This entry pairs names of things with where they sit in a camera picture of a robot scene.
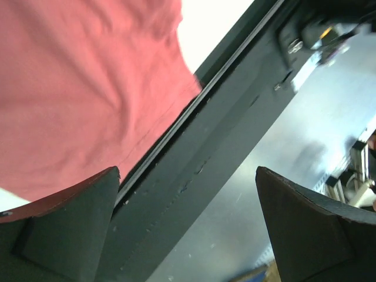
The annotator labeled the pink t-shirt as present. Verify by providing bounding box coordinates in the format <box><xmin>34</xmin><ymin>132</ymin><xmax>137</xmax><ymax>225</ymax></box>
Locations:
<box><xmin>1</xmin><ymin>1</ymin><xmax>200</xmax><ymax>202</ymax></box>

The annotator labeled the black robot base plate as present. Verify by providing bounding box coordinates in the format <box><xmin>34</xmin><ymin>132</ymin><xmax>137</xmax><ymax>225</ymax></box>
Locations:
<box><xmin>95</xmin><ymin>1</ymin><xmax>375</xmax><ymax>281</ymax></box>

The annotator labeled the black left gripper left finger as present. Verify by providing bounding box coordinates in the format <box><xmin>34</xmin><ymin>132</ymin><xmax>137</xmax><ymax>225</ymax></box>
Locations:
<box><xmin>1</xmin><ymin>167</ymin><xmax>120</xmax><ymax>281</ymax></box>

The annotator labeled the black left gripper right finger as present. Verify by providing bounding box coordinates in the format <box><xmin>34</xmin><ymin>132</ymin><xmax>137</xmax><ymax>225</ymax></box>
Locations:
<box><xmin>256</xmin><ymin>167</ymin><xmax>375</xmax><ymax>281</ymax></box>

